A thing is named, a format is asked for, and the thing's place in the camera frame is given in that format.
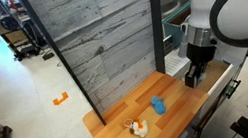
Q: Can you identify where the orange floor marker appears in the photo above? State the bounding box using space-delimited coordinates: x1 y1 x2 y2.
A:
50 91 71 107

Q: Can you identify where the blue and white bunny doll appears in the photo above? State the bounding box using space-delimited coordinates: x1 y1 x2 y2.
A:
196 70 210 86

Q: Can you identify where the grey wood-pattern back panel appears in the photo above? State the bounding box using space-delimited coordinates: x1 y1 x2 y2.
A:
24 0 170 124

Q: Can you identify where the black slanted frame post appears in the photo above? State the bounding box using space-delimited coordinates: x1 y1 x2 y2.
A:
18 0 108 137

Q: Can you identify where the background storage shelf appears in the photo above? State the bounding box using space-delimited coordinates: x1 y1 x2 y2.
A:
0 0 49 65

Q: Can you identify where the black upright frame post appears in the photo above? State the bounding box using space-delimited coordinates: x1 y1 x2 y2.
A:
144 0 175 76

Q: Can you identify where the silver keyring on doll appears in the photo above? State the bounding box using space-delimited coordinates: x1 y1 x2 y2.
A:
121 117 136 130

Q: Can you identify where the grey toy faucet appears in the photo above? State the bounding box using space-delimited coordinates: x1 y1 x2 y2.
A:
172 22 195 60

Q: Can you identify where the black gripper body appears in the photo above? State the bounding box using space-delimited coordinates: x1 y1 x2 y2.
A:
184 38 220 68

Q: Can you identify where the wooden plank countertop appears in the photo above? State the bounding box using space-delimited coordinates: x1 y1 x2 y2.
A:
76 62 218 138

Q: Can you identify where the white toy sink unit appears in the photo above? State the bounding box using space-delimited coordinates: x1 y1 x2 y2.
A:
160 38 240 107

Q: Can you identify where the blue toy cabinet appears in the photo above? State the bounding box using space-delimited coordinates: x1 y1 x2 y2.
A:
157 0 200 55

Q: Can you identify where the plain blue plush doll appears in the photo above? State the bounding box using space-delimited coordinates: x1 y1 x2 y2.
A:
149 94 169 117

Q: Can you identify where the white and orange plush doll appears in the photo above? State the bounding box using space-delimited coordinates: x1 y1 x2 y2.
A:
127 117 152 138

